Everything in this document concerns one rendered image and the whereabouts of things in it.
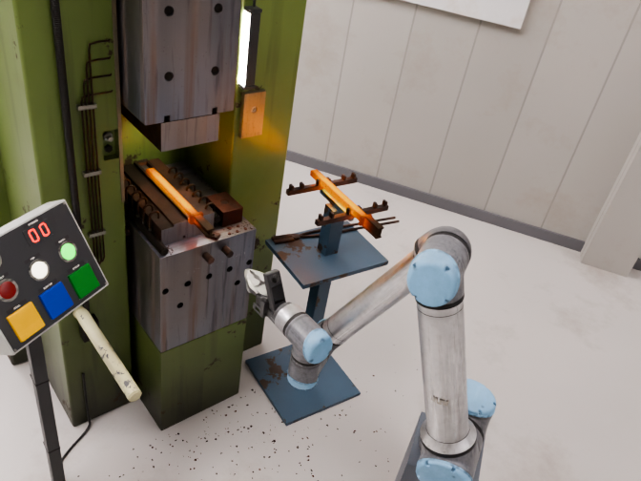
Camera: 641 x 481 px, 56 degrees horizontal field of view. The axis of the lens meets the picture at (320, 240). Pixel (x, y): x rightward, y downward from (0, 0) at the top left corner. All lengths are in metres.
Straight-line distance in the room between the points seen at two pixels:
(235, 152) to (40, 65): 0.75
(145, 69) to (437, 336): 1.04
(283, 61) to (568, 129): 2.35
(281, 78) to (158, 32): 0.61
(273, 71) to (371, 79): 2.04
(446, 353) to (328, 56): 3.02
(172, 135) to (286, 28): 0.57
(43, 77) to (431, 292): 1.17
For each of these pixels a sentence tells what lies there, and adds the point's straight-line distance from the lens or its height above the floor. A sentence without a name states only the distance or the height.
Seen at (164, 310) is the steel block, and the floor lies 0.68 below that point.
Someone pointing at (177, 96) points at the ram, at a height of 1.44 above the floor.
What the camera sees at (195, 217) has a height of 1.01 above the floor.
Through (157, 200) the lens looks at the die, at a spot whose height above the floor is 0.99.
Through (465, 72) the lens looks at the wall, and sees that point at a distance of 4.03.
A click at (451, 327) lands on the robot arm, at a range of 1.44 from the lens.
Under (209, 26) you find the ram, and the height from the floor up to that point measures 1.64.
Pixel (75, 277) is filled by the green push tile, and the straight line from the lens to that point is 1.79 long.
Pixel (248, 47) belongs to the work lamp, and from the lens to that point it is 2.04.
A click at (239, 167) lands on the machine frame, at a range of 2.27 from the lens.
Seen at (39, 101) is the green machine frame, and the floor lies 1.42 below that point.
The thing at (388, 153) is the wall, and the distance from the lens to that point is 4.31.
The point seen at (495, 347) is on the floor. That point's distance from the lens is 3.39.
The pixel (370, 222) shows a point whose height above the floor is 1.04.
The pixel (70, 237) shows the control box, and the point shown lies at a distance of 1.80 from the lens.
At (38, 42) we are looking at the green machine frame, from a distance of 1.79.
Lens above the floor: 2.17
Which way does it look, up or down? 35 degrees down
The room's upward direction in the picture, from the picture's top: 11 degrees clockwise
